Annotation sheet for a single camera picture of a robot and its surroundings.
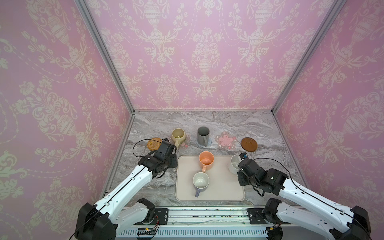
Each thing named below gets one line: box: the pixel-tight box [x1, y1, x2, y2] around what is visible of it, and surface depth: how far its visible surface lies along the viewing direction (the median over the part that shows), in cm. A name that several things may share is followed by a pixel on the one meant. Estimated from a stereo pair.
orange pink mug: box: [198, 151, 215, 173], surface depth 89 cm
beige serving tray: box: [175, 155, 246, 202], surface depth 85 cm
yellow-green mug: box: [171, 128, 186, 148], surface depth 98 cm
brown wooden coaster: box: [240, 137, 258, 152], surface depth 103 cm
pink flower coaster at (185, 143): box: [176, 134, 191, 149], surface depth 102 cm
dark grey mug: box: [197, 126, 210, 147], surface depth 97 cm
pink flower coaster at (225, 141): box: [214, 131, 237, 150], surface depth 105 cm
